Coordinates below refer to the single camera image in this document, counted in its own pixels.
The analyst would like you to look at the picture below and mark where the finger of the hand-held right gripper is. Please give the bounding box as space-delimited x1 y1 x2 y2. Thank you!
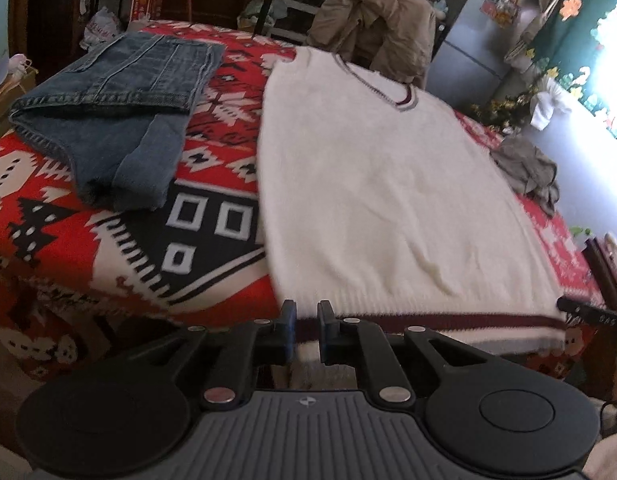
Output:
557 296 617 332

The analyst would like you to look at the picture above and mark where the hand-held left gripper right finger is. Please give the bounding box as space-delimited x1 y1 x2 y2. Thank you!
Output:
317 300 482 406

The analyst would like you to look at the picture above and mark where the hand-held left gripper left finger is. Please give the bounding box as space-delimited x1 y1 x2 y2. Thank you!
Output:
138 300 296 408

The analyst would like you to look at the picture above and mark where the white knit sweater vest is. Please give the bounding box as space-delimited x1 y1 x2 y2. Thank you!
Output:
256 46 572 356

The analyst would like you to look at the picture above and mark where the dark wooden furniture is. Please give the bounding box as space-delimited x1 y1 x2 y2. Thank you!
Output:
583 232 617 313

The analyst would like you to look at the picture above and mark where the grey crumpled garment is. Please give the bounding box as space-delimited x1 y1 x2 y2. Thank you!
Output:
490 137 561 218

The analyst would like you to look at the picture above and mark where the white cloth bow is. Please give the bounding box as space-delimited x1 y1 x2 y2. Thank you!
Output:
531 80 572 131

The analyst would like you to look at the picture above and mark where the red patterned blanket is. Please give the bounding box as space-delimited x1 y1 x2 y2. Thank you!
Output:
0 20 609 391

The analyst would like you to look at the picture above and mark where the green christmas banner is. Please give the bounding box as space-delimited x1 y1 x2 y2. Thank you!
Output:
531 0 617 141

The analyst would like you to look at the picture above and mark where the silver refrigerator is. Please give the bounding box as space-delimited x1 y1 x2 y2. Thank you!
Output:
429 0 539 106

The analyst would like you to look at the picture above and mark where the blue denim garment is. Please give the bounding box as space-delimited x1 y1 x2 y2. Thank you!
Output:
9 32 226 211

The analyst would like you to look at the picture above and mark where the beige jacket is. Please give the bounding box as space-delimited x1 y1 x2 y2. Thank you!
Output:
306 0 437 86

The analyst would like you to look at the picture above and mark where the cluttered dark wooden desk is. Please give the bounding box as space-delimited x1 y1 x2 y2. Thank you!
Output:
238 0 339 41

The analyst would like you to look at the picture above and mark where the dark wooden cabinet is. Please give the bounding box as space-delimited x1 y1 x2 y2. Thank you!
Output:
161 0 239 28

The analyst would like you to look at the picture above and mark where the red box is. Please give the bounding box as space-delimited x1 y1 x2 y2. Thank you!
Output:
128 0 162 25

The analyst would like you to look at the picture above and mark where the red printed plastic bag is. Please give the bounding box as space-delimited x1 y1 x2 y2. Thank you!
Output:
83 7 122 48

